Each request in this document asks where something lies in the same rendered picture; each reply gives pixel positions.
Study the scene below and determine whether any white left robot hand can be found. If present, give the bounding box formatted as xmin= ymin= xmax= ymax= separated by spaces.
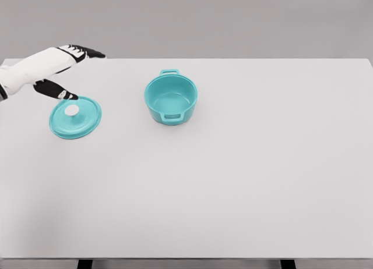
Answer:
xmin=24 ymin=44 xmax=107 ymax=101

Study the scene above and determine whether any teal pot lid white knob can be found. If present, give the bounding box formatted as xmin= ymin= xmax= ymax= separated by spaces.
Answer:
xmin=48 ymin=95 xmax=103 ymax=140

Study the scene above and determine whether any teal pot with handles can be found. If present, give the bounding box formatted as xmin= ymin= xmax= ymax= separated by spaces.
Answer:
xmin=143 ymin=69 xmax=199 ymax=126

